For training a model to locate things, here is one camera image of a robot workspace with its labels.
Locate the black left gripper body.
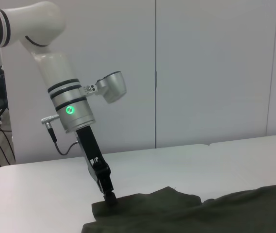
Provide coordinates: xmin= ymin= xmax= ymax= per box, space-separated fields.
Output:
xmin=75 ymin=125 xmax=111 ymax=188

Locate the left gripper connector cable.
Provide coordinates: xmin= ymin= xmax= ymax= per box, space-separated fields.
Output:
xmin=40 ymin=116 xmax=80 ymax=156

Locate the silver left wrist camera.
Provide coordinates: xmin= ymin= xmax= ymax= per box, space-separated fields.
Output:
xmin=95 ymin=71 xmax=128 ymax=104

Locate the dark green printed t-shirt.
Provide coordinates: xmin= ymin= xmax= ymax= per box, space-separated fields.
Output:
xmin=81 ymin=182 xmax=276 ymax=233

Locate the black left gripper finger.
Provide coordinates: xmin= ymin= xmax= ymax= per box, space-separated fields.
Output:
xmin=95 ymin=169 xmax=117 ymax=207

